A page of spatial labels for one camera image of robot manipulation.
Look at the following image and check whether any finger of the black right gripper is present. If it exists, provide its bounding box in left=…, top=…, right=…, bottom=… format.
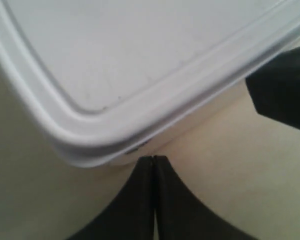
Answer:
left=245, top=46, right=300, bottom=130

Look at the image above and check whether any white lidded plastic container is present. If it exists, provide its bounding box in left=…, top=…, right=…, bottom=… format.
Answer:
left=0, top=0, right=300, bottom=168

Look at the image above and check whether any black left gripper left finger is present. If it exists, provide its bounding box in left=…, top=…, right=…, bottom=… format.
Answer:
left=69, top=156, right=154, bottom=240

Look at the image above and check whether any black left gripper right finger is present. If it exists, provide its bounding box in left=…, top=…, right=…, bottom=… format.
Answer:
left=153, top=155, right=255, bottom=240

